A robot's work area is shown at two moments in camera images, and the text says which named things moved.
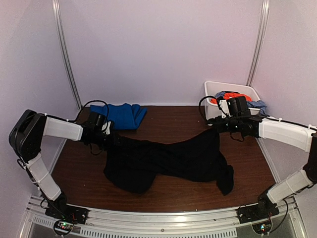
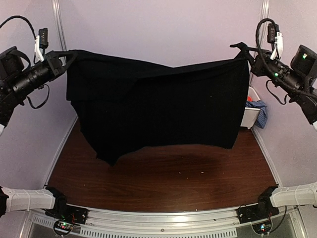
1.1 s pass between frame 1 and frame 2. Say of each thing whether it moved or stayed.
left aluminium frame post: stayed
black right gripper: moved
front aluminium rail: stayed
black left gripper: moved
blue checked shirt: stayed
